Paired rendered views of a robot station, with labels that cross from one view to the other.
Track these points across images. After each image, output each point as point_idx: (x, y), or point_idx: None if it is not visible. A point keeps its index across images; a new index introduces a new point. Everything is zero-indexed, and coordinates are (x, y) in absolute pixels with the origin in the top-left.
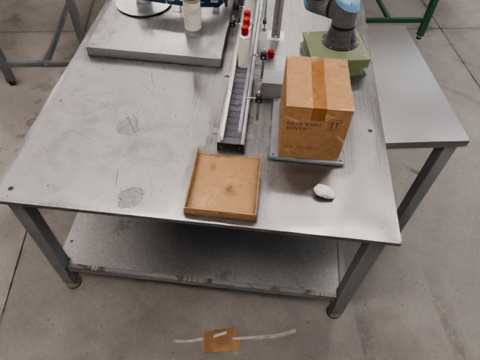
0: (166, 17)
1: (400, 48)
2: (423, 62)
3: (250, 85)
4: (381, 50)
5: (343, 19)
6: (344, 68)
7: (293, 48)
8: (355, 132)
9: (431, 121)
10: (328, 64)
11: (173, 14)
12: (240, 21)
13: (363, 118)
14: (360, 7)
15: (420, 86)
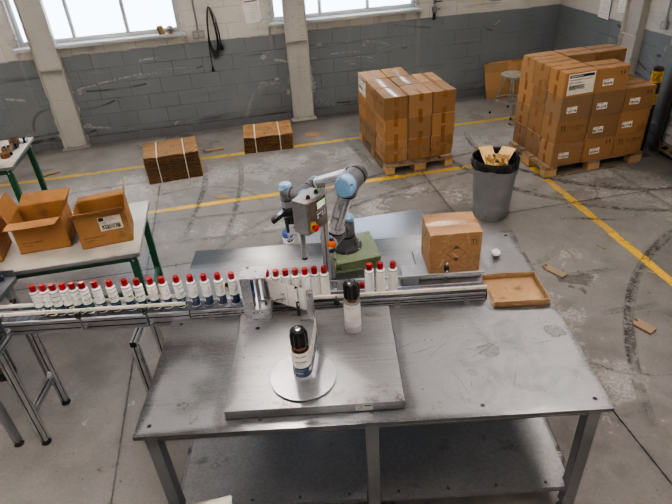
0: (330, 352)
1: None
2: None
3: (416, 285)
4: None
5: (354, 226)
6: (432, 215)
7: (346, 276)
8: None
9: (408, 219)
10: (431, 220)
11: (323, 348)
12: (324, 302)
13: (419, 242)
14: (271, 247)
15: (373, 222)
